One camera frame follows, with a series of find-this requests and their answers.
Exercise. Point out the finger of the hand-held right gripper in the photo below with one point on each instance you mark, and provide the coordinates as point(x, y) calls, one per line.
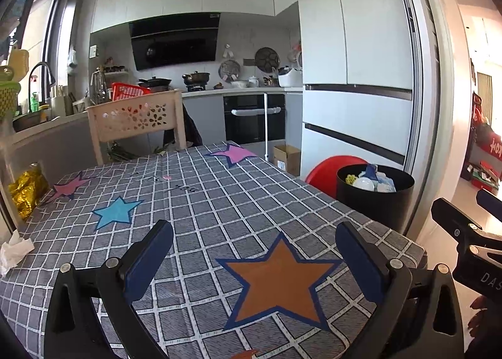
point(490, 200)
point(455, 222)

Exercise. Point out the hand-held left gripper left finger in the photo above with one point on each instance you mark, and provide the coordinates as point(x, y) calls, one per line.
point(149, 257)

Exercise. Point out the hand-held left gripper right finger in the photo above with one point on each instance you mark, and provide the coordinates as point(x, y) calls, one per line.
point(357, 261)

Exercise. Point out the black trash bin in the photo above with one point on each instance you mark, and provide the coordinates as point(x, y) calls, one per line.
point(372, 210)

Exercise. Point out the blue white carton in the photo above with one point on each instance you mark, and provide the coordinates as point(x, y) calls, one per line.
point(384, 180)

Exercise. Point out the grey checked star tablecloth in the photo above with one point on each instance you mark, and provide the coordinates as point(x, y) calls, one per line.
point(196, 225)

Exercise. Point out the red printed bag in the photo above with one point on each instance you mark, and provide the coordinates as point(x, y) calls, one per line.
point(490, 143)

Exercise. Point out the red stool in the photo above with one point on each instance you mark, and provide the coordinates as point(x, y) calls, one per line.
point(325, 174)

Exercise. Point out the green leafy vegetables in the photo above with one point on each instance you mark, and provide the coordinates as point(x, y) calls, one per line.
point(162, 149)
point(121, 152)

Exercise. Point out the cardboard box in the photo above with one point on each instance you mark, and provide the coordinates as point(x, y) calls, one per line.
point(288, 161)

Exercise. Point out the crumpled white tissue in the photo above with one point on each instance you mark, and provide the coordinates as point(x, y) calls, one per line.
point(13, 251)

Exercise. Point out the black bag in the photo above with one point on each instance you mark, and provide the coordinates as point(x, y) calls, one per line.
point(193, 127)

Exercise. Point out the gold foil bag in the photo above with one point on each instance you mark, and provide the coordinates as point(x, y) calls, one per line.
point(27, 190)

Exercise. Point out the beige perforated chair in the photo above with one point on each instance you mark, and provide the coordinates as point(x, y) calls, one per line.
point(133, 116)

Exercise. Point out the white pole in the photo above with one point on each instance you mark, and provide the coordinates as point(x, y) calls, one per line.
point(265, 127)

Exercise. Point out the black built-in oven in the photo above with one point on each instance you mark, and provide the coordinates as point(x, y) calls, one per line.
point(251, 127)

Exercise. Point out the red plastic basket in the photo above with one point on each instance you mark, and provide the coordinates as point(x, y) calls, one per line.
point(125, 90)

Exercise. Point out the black wok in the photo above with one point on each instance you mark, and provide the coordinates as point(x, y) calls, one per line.
point(155, 80)

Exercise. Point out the glass kettle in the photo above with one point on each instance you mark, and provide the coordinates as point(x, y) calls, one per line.
point(100, 86)

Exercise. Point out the dark cooking pot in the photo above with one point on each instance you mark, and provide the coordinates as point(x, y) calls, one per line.
point(196, 78)

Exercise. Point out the green dish soap bottle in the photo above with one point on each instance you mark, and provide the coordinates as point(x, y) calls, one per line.
point(35, 102)

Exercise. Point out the white rice cooker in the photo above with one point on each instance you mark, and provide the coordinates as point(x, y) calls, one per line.
point(290, 78)

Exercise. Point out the white bowl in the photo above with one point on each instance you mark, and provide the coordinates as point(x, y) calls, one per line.
point(239, 84)

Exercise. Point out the green plastic colander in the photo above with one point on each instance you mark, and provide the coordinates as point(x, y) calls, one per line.
point(10, 100)

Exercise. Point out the white hanging plastic bag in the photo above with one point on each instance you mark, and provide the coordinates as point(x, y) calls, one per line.
point(71, 61)

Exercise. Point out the black range hood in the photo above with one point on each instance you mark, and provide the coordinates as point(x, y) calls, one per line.
point(176, 41)

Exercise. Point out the black round hanging pan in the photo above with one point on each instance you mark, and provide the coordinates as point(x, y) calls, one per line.
point(266, 60)

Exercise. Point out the metal kitchen faucet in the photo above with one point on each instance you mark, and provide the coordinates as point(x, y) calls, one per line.
point(39, 66)

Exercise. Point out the white refrigerator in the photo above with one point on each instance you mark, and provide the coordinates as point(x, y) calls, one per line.
point(325, 37)

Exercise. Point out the pale yellow plastic scoop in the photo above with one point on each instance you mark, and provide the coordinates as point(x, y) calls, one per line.
point(19, 61)

